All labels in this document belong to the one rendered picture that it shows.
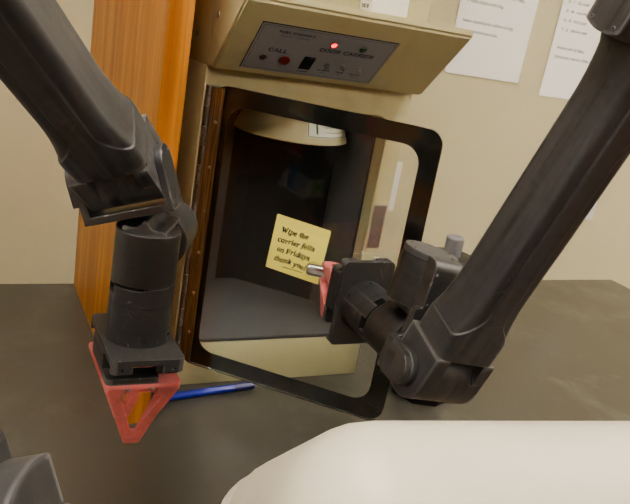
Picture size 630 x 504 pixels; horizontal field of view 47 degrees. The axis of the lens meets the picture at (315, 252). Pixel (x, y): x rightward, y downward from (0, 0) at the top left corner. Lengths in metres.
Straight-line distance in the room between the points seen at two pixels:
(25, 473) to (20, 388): 0.80
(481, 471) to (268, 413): 0.88
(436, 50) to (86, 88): 0.59
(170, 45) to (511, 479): 0.73
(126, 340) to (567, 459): 0.49
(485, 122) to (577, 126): 1.17
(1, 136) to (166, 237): 0.79
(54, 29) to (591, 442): 0.40
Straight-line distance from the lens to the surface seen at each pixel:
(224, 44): 0.93
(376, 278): 0.83
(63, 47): 0.52
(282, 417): 1.09
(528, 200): 0.63
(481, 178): 1.81
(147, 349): 0.67
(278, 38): 0.93
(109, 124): 0.57
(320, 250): 0.95
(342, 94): 1.07
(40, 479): 0.33
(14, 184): 1.42
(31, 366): 1.17
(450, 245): 1.14
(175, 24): 0.88
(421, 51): 1.02
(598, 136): 0.60
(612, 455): 0.25
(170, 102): 0.89
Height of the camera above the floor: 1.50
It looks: 18 degrees down
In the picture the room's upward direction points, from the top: 10 degrees clockwise
